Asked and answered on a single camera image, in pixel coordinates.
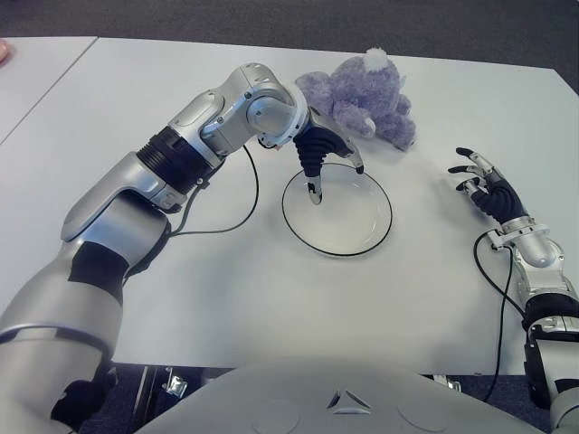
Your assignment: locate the purple plush rabbit doll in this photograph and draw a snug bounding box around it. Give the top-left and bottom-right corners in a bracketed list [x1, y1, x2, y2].
[294, 46, 417, 153]

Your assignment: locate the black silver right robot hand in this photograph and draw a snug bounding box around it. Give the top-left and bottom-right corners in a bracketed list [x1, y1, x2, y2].
[447, 146, 530, 223]

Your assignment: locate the metal table bracket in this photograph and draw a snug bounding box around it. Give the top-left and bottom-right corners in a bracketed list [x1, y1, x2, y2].
[165, 374, 189, 399]
[432, 373, 465, 392]

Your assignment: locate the looped black arm cable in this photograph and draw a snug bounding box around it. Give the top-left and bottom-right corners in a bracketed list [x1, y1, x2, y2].
[473, 230, 526, 317]

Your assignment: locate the long thin black cable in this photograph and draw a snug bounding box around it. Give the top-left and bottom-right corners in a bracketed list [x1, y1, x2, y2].
[479, 246, 515, 403]
[170, 143, 260, 236]

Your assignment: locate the grey robot torso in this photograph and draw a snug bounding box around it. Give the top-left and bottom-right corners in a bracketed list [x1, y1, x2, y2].
[144, 354, 553, 434]

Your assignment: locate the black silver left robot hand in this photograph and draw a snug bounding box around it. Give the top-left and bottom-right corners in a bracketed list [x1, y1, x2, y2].
[291, 108, 365, 205]

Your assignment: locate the white plate black rim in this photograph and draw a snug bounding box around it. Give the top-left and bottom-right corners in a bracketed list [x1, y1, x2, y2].
[280, 163, 394, 258]

